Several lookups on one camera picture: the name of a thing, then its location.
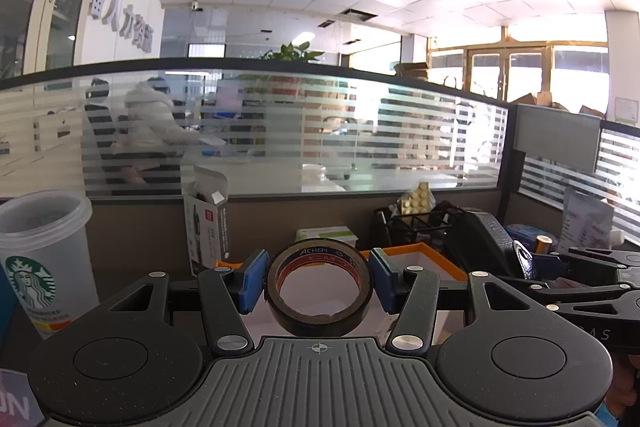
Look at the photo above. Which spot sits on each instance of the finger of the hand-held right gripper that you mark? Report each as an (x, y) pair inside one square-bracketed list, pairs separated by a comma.
[(550, 291), (550, 264)]

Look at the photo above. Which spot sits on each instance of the translucent plastic cup green logo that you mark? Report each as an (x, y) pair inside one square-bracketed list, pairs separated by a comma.
[(45, 257)]

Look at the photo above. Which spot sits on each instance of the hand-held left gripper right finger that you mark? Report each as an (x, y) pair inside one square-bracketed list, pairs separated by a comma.
[(384, 279)]

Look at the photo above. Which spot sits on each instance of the blue packet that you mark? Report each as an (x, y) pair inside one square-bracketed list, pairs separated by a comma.
[(522, 234)]

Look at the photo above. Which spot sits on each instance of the black mesh desk organiser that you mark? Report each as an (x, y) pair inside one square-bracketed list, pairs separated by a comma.
[(420, 227)]

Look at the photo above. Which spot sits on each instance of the white printed pouch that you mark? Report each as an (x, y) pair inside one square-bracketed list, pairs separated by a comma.
[(587, 219)]

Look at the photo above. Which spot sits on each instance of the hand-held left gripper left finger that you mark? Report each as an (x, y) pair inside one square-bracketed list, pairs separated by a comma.
[(252, 282)]

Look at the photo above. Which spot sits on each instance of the white and red pen box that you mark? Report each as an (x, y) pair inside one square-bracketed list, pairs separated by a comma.
[(205, 227)]

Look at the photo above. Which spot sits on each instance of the ceiling security camera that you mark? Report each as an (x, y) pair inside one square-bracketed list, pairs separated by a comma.
[(196, 6)]

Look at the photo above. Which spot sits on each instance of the green and white box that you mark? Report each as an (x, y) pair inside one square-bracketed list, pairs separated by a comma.
[(327, 236)]

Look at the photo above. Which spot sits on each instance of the dark adhesive tape roll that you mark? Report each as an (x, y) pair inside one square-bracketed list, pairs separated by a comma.
[(320, 322)]

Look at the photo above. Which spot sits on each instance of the striped frosted glass partition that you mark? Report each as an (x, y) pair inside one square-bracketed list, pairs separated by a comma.
[(300, 132)]

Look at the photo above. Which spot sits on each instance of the wooden framed glass doors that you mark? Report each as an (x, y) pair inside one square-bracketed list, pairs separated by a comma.
[(535, 72)]

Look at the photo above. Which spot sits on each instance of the orange cardboard box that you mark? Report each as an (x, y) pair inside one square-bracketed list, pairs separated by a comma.
[(435, 264)]

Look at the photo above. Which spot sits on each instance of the black leather case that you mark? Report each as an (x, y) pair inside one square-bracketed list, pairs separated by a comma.
[(480, 242)]

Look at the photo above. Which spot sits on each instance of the stacked cardboard boxes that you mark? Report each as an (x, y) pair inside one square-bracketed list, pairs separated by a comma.
[(411, 71)]

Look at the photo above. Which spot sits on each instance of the colourful printed desk mat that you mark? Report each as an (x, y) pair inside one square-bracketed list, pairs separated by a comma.
[(15, 399)]

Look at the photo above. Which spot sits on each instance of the yellow studded brick plate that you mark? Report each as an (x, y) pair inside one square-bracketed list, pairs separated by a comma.
[(415, 201)]

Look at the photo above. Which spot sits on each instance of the grey partition panel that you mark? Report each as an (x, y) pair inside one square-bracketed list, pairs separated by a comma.
[(557, 137)]

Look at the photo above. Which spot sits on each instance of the gold-capped bottle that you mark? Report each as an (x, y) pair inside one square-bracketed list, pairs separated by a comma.
[(543, 244)]

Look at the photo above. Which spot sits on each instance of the green potted plant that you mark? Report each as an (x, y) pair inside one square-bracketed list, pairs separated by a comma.
[(292, 53)]

